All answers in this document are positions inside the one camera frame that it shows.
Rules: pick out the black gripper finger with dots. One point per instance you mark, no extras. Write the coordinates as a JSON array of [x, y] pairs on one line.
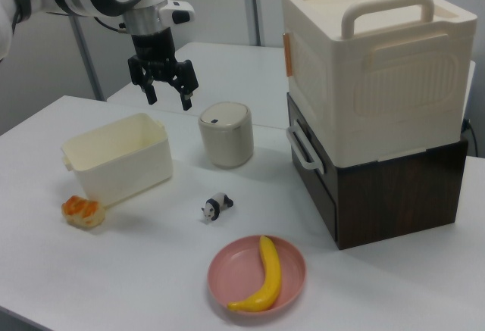
[[146, 81], [186, 85]]

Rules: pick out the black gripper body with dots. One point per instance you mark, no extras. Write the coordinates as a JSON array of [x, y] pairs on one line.
[[153, 49]]

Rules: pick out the cream plastic box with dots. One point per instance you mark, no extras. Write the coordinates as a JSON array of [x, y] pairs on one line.
[[125, 172]]

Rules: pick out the orange box latch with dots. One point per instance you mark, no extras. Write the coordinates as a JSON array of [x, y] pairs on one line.
[[287, 54]]

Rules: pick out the large cream appliance box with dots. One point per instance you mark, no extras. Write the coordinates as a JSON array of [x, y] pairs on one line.
[[398, 198]]

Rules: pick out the beige small trash can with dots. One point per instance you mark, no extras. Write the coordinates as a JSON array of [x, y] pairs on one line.
[[227, 145]]

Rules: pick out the panda figurine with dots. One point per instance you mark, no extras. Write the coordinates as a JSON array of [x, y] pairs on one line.
[[218, 204]]

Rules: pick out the orange toy pastry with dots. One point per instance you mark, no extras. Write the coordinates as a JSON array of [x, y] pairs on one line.
[[83, 211]]

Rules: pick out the pink plate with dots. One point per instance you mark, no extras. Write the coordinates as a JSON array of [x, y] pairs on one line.
[[238, 270]]

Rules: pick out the yellow toy banana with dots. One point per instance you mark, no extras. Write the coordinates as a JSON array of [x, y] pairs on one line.
[[271, 270]]

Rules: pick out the grey metal post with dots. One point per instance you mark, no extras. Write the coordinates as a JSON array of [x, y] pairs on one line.
[[89, 62]]

